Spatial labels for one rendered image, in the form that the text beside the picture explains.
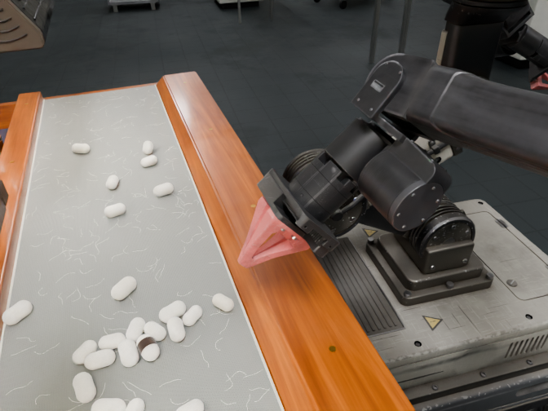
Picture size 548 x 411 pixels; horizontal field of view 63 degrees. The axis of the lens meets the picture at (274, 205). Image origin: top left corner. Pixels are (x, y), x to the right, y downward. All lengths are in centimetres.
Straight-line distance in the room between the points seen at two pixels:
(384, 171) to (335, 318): 22
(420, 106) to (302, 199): 15
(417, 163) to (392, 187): 3
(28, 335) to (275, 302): 31
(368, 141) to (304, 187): 8
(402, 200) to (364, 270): 66
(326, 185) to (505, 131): 17
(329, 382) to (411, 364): 45
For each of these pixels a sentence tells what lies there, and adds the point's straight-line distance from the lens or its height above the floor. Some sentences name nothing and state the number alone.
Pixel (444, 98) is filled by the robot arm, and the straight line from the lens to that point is 42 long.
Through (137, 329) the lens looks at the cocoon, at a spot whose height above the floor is 76.
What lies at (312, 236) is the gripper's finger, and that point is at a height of 89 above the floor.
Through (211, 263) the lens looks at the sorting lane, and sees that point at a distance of 68.
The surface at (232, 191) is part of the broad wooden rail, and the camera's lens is 78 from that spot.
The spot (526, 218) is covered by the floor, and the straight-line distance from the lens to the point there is 224.
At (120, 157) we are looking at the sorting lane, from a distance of 100.
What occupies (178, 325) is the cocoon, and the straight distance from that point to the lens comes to 58.
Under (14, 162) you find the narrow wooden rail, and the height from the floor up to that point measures 76.
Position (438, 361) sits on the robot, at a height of 43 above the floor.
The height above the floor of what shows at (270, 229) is 90.
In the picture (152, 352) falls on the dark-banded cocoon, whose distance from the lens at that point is 56.
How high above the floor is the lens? 119
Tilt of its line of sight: 35 degrees down
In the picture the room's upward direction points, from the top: 1 degrees counter-clockwise
